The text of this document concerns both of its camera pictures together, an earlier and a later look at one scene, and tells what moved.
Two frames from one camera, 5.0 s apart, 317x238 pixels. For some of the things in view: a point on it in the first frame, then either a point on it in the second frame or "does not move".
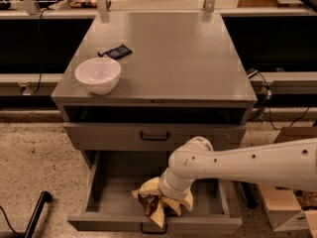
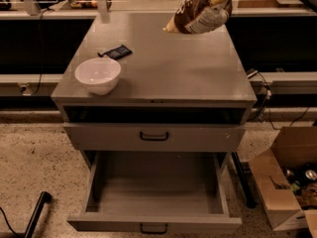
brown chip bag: x=155 y=203 to x=206 y=8
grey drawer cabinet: x=181 y=76 does not move
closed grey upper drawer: x=151 y=137 does not move
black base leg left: x=45 y=197 does not move
